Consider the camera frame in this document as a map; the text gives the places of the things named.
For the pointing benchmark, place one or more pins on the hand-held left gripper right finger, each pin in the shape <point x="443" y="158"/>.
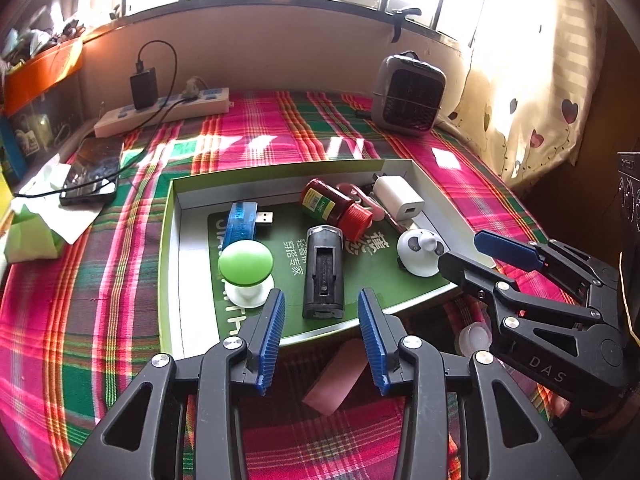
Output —
<point x="372" y="340"/>

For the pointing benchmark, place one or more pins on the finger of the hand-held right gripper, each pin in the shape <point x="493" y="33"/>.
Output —
<point x="467" y="275"/>
<point x="507" y="250"/>

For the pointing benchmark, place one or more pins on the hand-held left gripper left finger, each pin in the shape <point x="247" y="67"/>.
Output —
<point x="270" y="340"/>

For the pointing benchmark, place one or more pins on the white panda toy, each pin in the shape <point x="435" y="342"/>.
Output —
<point x="420" y="255"/>

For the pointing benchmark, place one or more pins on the pink eraser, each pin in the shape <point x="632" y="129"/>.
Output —
<point x="335" y="380"/>

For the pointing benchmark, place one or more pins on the green cardboard box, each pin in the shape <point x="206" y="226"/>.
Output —
<point x="360" y="272"/>

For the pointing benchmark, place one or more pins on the green and white spool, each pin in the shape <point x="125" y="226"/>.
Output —
<point x="245" y="262"/>

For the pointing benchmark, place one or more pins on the black rectangular case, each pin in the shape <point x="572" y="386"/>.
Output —
<point x="322" y="270"/>

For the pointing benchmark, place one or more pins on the white charger adapter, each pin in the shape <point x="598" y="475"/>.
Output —
<point x="397" y="197"/>

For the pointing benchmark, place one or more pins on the blue usb tester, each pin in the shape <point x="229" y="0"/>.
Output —
<point x="240" y="225"/>

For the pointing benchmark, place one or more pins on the red bottle with red cap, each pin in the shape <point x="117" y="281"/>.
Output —
<point x="325" y="202"/>

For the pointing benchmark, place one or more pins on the small clear white cap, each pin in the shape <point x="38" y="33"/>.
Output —
<point x="472" y="340"/>

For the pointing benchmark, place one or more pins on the black speaker box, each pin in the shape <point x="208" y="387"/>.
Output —
<point x="630" y="190"/>

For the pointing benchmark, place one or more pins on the cream curtain with hearts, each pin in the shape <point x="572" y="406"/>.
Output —
<point x="540" y="85"/>

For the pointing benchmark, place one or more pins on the plaid blanket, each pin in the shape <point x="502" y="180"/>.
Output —
<point x="100" y="310"/>

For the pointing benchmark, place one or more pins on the small grey heater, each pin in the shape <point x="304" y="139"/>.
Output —
<point x="410" y="95"/>

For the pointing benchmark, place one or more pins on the black smartphone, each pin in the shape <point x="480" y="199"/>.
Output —
<point x="92" y="170"/>

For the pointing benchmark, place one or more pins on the green tissue pack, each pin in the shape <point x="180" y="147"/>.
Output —
<point x="27" y="245"/>

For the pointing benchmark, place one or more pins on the white plug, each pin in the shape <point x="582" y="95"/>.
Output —
<point x="192" y="88"/>

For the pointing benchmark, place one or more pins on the white power strip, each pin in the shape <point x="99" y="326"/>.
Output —
<point x="115" y="122"/>

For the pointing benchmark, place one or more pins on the black charger brick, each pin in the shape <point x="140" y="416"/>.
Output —
<point x="144" y="87"/>

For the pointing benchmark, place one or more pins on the yellow-green box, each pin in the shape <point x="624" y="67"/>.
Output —
<point x="3" y="195"/>

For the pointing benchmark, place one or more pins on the orange box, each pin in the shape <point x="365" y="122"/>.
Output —
<point x="40" y="77"/>

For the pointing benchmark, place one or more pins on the pile of assorted clutter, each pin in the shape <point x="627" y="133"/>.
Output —
<point x="35" y="35"/>

